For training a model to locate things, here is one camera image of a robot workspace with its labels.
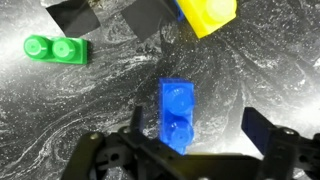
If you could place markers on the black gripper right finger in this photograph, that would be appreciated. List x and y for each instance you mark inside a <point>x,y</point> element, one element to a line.
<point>258,128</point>

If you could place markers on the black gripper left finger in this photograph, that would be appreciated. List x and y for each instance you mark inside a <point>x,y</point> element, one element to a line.
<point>137,120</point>

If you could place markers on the blue stack of blocks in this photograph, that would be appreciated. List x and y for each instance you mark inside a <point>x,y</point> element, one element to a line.
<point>176,103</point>

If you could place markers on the black tape patch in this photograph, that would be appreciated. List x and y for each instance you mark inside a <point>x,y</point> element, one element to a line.
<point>73,18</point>
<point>146,18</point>

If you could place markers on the green two-stud block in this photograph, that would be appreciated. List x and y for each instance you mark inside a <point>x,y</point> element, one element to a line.
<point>56,50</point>

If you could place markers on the blue single block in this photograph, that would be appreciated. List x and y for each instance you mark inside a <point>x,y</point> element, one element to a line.
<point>179,13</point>

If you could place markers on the yellow three-stud block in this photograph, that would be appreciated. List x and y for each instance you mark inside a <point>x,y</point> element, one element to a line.
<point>203,16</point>

